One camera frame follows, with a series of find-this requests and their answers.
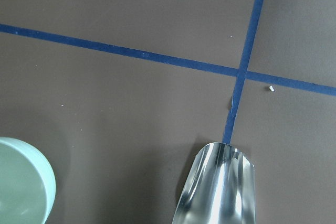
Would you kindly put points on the right gripper silver metal scoop finger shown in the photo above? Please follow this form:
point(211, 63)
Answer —
point(220, 188)

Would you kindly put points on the green ceramic bowl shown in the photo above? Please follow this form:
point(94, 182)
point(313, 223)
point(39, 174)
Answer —
point(28, 184)

